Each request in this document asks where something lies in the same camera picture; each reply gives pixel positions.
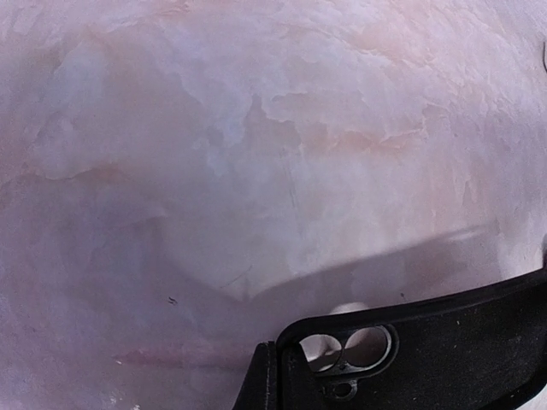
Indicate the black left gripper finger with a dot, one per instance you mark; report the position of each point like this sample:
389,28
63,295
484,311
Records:
259,390

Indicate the black phone case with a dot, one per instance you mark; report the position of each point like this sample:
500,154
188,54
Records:
478,349

